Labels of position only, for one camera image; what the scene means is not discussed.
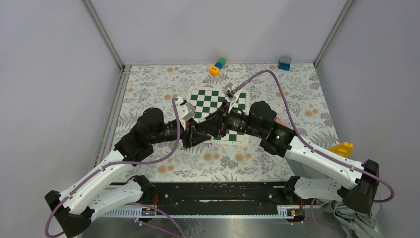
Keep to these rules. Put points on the blue grey toy brick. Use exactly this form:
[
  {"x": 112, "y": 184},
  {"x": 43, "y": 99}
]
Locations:
[{"x": 284, "y": 63}]

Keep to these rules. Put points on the green white chessboard mat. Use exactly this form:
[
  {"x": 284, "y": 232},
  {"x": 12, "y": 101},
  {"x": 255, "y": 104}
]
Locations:
[{"x": 207, "y": 100}]

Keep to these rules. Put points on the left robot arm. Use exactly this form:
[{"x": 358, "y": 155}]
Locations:
[{"x": 150, "y": 141}]

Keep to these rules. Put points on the yellow toy piece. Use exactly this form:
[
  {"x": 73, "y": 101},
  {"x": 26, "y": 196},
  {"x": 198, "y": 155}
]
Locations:
[{"x": 343, "y": 149}]

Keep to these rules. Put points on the grey cloth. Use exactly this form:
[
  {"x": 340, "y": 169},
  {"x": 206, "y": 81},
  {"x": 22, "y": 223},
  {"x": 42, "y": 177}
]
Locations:
[{"x": 344, "y": 213}]

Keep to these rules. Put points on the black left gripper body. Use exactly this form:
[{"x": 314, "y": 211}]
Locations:
[{"x": 186, "y": 133}]

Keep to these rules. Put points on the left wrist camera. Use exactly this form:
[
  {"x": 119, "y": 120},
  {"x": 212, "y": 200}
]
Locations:
[{"x": 185, "y": 110}]

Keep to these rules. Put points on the floral tablecloth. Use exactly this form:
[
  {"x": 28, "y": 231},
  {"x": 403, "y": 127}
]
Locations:
[{"x": 296, "y": 96}]

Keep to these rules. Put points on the orange round toy brick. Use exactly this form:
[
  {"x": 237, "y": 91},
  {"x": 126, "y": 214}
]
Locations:
[{"x": 214, "y": 70}]

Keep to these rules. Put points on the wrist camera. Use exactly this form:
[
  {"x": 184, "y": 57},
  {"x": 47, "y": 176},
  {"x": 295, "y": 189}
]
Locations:
[
  {"x": 185, "y": 110},
  {"x": 230, "y": 95}
]

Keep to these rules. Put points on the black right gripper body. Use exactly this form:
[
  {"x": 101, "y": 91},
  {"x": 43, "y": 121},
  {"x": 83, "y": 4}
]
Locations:
[{"x": 234, "y": 121}]

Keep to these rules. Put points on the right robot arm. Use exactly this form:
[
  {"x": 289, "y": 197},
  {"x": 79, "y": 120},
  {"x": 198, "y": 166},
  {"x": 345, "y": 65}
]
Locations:
[{"x": 276, "y": 139}]

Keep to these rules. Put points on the blue green toy block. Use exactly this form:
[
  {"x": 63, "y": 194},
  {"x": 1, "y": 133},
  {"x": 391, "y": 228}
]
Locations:
[{"x": 220, "y": 63}]

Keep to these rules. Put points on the person's hand painted nails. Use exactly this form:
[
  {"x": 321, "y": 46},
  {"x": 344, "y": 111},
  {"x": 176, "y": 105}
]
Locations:
[{"x": 278, "y": 120}]

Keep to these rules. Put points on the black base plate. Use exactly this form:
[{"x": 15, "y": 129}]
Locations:
[{"x": 204, "y": 199}]

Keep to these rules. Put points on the aluminium frame rail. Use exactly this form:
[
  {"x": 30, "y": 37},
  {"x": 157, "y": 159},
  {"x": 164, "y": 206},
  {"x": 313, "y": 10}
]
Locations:
[{"x": 108, "y": 132}]

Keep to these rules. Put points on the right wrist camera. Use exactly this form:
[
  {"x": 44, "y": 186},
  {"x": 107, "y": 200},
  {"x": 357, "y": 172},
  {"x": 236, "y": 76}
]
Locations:
[{"x": 230, "y": 95}]

